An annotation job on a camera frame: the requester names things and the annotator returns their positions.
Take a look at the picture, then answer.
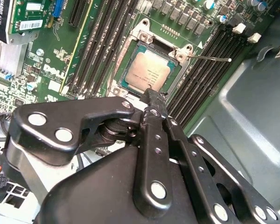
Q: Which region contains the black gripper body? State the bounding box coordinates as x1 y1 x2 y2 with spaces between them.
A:
35 146 208 224

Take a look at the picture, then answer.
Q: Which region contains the CPU with silver top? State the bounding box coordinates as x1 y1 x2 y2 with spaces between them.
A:
120 44 178 94

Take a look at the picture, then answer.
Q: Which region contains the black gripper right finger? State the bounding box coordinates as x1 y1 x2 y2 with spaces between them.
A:
154 91 280 224

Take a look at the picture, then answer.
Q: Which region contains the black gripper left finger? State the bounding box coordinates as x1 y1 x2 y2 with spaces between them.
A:
3 88 175 213

